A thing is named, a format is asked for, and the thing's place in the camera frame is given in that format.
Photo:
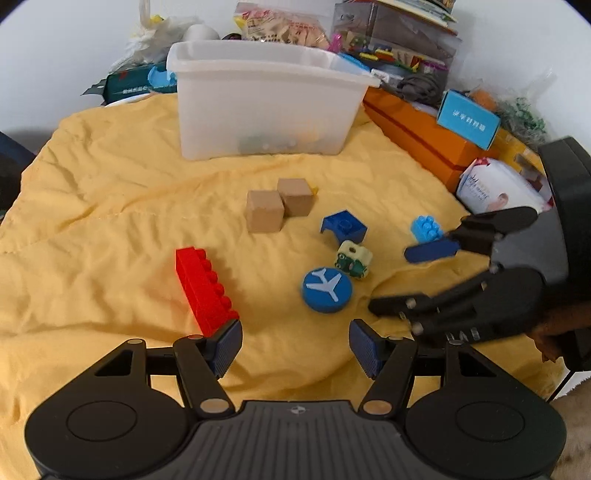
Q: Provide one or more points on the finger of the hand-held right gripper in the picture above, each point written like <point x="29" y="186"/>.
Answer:
<point x="401" y="304"/>
<point x="429" y="251"/>

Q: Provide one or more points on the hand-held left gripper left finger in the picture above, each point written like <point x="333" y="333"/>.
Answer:
<point x="228" y="344"/>

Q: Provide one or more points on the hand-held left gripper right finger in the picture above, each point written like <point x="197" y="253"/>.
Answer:
<point x="364" y="346"/>

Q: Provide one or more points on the light blue toy brick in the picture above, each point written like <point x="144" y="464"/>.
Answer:
<point x="427" y="228"/>

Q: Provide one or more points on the long red toy brick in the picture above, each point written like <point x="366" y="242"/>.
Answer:
<point x="203" y="286"/>

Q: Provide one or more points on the white translucent storage bin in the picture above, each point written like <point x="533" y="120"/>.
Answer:
<point x="258" y="101"/>

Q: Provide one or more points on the cream printed toy cube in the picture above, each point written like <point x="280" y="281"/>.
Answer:
<point x="354" y="258"/>

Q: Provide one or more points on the blue airplane disc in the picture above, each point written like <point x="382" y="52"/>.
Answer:
<point x="328" y="288"/>

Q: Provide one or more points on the white wet wipes pack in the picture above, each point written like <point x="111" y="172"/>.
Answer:
<point x="498" y="187"/>

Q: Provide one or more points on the dark blue toy brick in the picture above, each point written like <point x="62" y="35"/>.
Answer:
<point x="344" y="226"/>

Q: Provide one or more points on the yellow box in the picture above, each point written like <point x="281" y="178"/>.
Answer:
<point x="517" y="147"/>

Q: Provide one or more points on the orange cardboard box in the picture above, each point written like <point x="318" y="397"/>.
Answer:
<point x="415" y="134"/>

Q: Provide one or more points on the wooden cube block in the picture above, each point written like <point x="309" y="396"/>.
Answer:
<point x="264" y="212"/>
<point x="296" y="197"/>

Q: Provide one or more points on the green sprigs in clear bag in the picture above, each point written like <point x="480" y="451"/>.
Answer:
<point x="526" y="110"/>

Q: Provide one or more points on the small blue box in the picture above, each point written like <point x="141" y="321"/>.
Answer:
<point x="468" y="117"/>

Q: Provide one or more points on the white paper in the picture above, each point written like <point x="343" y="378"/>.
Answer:
<point x="563" y="385"/>

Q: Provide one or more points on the yellow blanket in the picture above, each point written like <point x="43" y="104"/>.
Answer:
<point x="106" y="221"/>

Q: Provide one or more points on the small white box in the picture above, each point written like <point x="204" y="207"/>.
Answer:
<point x="385" y="78"/>

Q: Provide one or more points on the clear plastic box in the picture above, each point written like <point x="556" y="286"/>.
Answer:
<point x="397" y="41"/>

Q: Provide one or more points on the pink wrapper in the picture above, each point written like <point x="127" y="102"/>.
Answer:
<point x="336" y="42"/>

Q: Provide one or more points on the stack of books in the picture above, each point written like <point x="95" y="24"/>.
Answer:
<point x="425" y="9"/>

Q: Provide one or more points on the clear snack bag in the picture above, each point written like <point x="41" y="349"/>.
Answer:
<point x="281" y="25"/>

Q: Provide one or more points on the dark blue basket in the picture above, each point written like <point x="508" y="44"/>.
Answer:
<point x="11" y="170"/>

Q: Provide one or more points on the dark green tissue box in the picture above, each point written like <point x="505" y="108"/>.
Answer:
<point x="124" y="85"/>

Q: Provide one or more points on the white round object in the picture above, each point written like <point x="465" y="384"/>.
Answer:
<point x="201" y="33"/>

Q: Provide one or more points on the white plastic bag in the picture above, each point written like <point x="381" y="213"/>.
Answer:
<point x="152" y="37"/>

